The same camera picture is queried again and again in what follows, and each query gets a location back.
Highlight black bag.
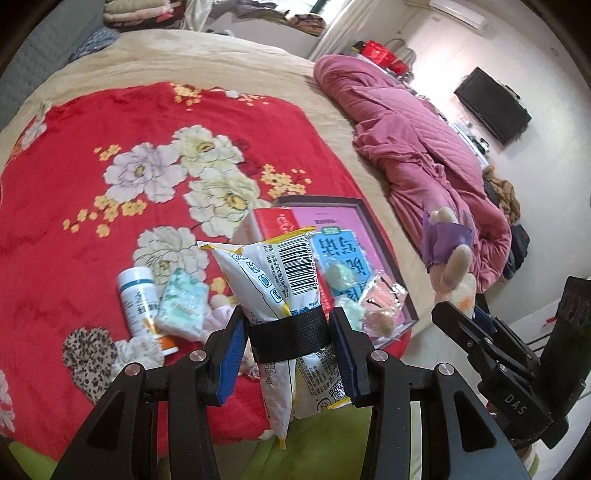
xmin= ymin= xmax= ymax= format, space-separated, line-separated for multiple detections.
xmin=501 ymin=222 xmax=532 ymax=280

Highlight leopard print scrunchie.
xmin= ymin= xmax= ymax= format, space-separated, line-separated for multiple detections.
xmin=62 ymin=327 xmax=122 ymax=404

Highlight red tissue pack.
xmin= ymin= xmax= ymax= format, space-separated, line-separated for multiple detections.
xmin=230 ymin=207 xmax=319 ymax=259

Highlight grey quilted headboard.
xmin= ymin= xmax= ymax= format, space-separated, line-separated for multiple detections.
xmin=0 ymin=0 xmax=105 ymax=116

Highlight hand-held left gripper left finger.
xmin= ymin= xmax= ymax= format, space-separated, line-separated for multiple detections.
xmin=51 ymin=315 xmax=247 ymax=480

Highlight pink quilt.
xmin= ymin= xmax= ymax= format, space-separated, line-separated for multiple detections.
xmin=314 ymin=54 xmax=513 ymax=294

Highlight white curtain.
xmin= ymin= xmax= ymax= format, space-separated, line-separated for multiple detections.
xmin=307 ymin=0 xmax=365 ymax=61
xmin=184 ymin=0 xmax=205 ymax=33

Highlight white air conditioner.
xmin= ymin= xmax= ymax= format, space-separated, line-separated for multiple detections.
xmin=427 ymin=0 xmax=488 ymax=26

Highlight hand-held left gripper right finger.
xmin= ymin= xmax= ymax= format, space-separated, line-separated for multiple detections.
xmin=329 ymin=306 xmax=520 ymax=480

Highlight pink striped packet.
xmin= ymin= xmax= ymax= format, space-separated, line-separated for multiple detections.
xmin=362 ymin=274 xmax=408 ymax=315

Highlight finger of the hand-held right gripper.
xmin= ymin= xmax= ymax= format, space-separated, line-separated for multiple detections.
xmin=431 ymin=300 xmax=532 ymax=386
xmin=472 ymin=305 xmax=543 ymax=367

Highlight pile of folded blankets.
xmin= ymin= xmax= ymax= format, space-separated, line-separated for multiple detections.
xmin=102 ymin=0 xmax=185 ymax=32

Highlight white metal rack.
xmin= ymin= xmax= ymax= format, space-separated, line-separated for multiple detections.
xmin=383 ymin=38 xmax=419 ymax=77

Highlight clear bag of pink puffs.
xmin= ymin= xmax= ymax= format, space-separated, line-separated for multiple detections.
xmin=360 ymin=305 xmax=402 ymax=349

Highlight clothes on window sill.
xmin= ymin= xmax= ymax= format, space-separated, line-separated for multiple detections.
xmin=231 ymin=0 xmax=326 ymax=38

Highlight beige round bed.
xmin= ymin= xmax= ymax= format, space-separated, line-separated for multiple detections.
xmin=0 ymin=30 xmax=435 ymax=324

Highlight black elastic band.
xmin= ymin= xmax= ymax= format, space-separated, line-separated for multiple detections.
xmin=247 ymin=308 xmax=334 ymax=365

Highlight white television cabinet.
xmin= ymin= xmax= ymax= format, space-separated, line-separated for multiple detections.
xmin=450 ymin=117 xmax=492 ymax=167

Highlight cream plush toy purple dress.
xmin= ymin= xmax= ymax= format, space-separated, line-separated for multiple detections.
xmin=422 ymin=208 xmax=478 ymax=319

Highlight brown clothes pile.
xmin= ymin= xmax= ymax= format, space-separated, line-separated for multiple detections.
xmin=482 ymin=166 xmax=522 ymax=222

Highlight green floor mat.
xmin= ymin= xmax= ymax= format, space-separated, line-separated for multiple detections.
xmin=7 ymin=401 xmax=541 ymax=480

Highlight black wall television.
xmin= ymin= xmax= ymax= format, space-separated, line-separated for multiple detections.
xmin=454 ymin=67 xmax=533 ymax=147

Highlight red floral blanket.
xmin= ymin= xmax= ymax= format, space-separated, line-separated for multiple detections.
xmin=0 ymin=82 xmax=416 ymax=450

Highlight white and yellow snack packet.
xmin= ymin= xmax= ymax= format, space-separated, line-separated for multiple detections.
xmin=198 ymin=225 xmax=354 ymax=450

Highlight small green-white tissue pack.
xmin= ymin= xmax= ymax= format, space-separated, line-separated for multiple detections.
xmin=154 ymin=268 xmax=211 ymax=343

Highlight blue patterned pillow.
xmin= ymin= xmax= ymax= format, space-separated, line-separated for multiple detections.
xmin=68 ymin=25 xmax=122 ymax=63

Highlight white floral scrunchie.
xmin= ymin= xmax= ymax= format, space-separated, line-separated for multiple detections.
xmin=115 ymin=335 xmax=166 ymax=370

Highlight white bottle with orange base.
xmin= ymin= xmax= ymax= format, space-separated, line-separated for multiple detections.
xmin=116 ymin=267 xmax=179 ymax=356

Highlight grey tray with pink print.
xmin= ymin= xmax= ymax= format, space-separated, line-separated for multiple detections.
xmin=270 ymin=196 xmax=420 ymax=350

